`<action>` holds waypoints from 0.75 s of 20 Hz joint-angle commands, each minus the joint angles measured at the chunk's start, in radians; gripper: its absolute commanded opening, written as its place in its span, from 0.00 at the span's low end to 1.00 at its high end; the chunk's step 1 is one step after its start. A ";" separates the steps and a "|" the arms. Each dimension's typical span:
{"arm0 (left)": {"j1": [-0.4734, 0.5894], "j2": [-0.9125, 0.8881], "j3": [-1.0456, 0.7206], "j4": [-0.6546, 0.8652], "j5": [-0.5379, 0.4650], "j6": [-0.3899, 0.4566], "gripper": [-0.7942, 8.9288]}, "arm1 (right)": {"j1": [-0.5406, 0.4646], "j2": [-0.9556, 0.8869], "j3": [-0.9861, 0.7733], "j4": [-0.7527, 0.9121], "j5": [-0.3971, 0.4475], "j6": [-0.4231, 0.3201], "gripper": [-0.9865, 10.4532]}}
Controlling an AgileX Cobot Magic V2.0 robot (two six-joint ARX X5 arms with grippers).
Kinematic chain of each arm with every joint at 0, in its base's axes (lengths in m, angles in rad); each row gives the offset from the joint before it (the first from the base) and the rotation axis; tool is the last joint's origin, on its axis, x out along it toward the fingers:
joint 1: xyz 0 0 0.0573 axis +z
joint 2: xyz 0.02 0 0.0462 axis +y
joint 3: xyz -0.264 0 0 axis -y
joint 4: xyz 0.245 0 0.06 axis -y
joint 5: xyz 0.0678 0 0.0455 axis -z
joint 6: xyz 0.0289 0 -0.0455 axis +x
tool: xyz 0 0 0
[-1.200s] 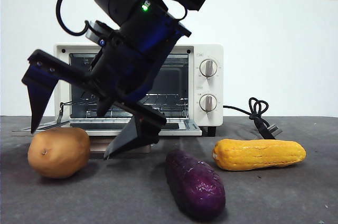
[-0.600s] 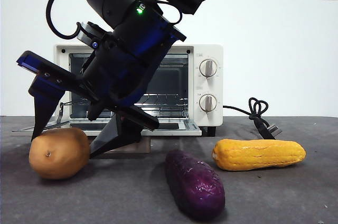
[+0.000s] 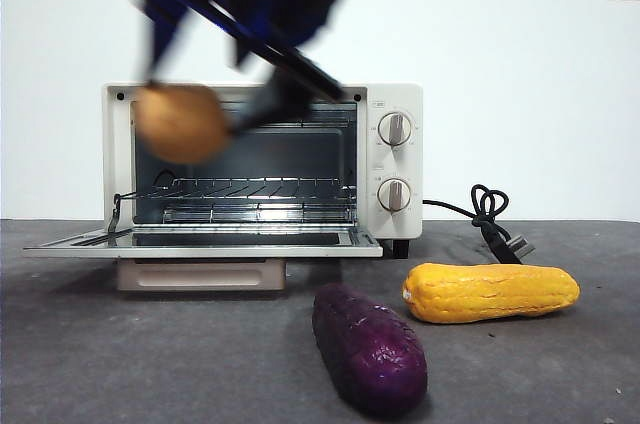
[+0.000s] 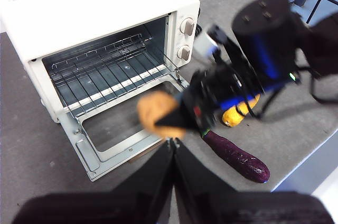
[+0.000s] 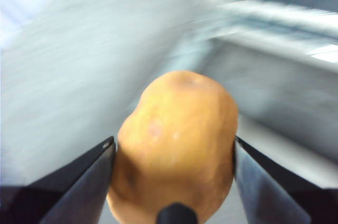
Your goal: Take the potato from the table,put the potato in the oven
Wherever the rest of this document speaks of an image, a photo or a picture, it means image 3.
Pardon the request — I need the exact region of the purple eggplant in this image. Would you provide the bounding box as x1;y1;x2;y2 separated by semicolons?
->
312;282;429;418

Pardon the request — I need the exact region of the glass oven door with handle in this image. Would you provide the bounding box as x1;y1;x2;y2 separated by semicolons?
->
22;223;385;293

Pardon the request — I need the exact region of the metal wire oven rack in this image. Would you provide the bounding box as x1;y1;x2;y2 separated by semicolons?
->
119;176;357;203

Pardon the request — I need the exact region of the brown potato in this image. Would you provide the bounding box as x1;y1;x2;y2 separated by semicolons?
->
133;83;234;165

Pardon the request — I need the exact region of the white toaster oven body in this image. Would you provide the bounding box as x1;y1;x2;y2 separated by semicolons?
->
101;82;425;259

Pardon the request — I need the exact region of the small beige oven knob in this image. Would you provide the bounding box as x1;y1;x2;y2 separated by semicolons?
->
377;177;413;213

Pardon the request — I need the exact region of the yellow corn cob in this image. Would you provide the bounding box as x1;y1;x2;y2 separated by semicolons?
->
401;262;582;324

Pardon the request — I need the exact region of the black power cable with plug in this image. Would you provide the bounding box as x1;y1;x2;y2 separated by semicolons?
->
422;183;537;265

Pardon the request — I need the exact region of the large beige oven knob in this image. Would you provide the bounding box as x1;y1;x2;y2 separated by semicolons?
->
377;112;414;148

